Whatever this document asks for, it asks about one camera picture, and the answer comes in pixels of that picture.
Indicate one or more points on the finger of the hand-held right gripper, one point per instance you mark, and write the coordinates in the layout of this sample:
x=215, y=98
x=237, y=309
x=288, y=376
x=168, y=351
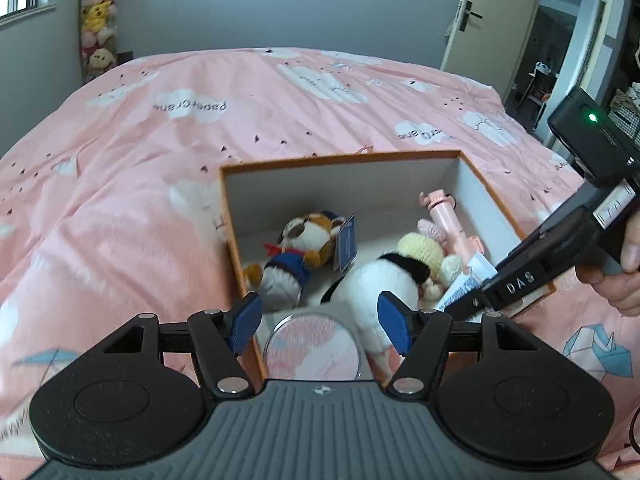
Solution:
x=470, y=306

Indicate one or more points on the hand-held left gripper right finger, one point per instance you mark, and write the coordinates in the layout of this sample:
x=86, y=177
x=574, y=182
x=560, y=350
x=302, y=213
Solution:
x=395, y=325

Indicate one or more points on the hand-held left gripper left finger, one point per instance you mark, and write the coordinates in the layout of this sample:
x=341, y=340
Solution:
x=245, y=322

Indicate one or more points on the white blue packet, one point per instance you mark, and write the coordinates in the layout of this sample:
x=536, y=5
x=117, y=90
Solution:
x=460, y=292

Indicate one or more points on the white panda plush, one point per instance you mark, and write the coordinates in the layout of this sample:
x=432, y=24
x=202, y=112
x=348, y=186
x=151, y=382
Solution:
x=380, y=280

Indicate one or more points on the crochet yarn doll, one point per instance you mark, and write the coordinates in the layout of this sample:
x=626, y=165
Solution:
x=425, y=252

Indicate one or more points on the sailor duck plush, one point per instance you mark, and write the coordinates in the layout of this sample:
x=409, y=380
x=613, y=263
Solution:
x=295, y=255

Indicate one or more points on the pink handheld fan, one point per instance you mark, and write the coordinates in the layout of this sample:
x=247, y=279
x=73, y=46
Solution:
x=450, y=220

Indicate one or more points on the orange cardboard box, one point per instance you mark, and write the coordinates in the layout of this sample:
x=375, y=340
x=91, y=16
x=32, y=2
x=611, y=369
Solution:
x=350, y=180

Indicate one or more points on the person's right hand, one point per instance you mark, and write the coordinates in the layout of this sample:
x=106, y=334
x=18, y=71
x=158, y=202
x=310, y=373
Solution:
x=631, y=285

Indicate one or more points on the patterned storage baskets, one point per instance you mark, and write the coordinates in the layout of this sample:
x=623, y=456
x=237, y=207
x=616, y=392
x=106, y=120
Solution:
x=625, y=110

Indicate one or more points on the cream door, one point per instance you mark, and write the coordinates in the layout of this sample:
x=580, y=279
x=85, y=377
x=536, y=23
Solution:
x=490, y=35

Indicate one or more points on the pink printed duvet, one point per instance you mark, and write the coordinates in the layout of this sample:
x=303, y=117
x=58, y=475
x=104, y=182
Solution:
x=150, y=185

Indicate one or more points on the hanging column of plush toys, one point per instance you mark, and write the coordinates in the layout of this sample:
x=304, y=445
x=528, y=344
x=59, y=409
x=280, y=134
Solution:
x=99, y=15

